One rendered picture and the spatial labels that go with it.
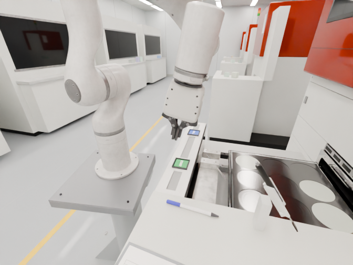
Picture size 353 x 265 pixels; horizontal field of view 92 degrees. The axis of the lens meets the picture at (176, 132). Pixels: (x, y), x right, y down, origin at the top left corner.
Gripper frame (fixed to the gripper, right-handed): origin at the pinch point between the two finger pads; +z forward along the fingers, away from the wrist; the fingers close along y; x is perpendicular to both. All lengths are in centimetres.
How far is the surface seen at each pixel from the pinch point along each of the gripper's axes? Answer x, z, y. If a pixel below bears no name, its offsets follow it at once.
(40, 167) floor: -74, 150, 169
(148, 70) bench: -579, 112, 254
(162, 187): 7.9, 15.6, -1.0
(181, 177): 1.8, 14.7, -5.4
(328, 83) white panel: -52, -20, -55
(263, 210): 14.9, 3.1, -24.9
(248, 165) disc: -19.6, 15.6, -30.1
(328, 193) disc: -10, 11, -54
